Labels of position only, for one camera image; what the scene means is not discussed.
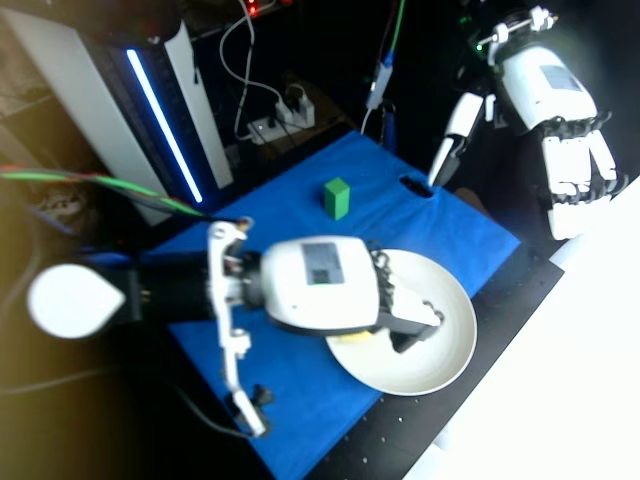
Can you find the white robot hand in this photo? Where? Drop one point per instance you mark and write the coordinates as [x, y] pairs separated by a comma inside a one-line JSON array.
[[320, 290], [545, 85]]

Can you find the green cube block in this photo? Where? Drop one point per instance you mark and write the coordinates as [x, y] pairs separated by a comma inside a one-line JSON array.
[[337, 200]]

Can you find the white round plate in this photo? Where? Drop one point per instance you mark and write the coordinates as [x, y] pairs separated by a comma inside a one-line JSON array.
[[425, 365]]

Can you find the blue cloth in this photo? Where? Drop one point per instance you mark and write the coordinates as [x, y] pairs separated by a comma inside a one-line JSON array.
[[300, 390]]

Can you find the white adapter with blue plug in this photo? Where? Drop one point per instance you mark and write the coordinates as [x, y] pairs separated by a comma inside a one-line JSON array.
[[380, 85]]

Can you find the white power strip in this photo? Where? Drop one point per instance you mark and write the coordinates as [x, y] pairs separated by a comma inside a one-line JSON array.
[[295, 112]]

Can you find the white tower with blue light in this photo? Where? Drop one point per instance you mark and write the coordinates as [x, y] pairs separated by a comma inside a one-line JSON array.
[[100, 110]]

